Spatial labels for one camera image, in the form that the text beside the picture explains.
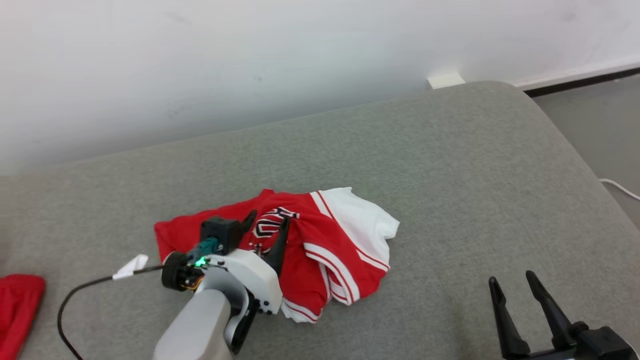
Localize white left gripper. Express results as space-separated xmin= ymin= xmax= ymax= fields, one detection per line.
xmin=204 ymin=210 xmax=291 ymax=316

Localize thin black cable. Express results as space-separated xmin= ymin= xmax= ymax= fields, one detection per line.
xmin=57 ymin=264 xmax=167 ymax=360

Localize red shorts with white trim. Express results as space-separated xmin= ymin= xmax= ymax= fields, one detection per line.
xmin=0 ymin=274 xmax=46 ymax=360

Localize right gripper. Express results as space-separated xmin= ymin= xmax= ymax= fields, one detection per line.
xmin=488 ymin=270 xmax=589 ymax=360

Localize white floor cable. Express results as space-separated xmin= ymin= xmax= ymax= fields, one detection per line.
xmin=598 ymin=177 xmax=640 ymax=201

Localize red and white jersey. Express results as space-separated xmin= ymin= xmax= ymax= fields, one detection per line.
xmin=154 ymin=187 xmax=401 ymax=324

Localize white wall box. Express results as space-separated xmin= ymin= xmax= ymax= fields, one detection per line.
xmin=427 ymin=72 xmax=466 ymax=90

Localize white cable tag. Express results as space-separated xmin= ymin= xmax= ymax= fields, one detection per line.
xmin=112 ymin=254 xmax=150 ymax=281

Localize black baseboard strip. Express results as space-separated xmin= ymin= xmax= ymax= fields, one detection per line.
xmin=522 ymin=66 xmax=640 ymax=98

